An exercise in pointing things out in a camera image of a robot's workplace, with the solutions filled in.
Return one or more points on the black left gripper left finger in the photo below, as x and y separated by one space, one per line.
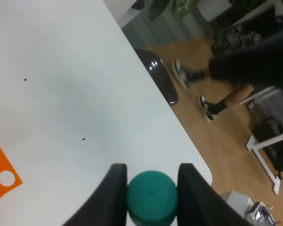
107 204

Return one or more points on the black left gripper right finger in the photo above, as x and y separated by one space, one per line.
199 204

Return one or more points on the test tube with green cap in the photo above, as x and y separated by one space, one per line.
152 199

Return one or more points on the dark office chair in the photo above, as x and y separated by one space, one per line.
159 74

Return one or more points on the person's leg with sneaker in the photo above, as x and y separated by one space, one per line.
260 63

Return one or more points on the white desk frame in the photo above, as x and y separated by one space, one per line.
266 140

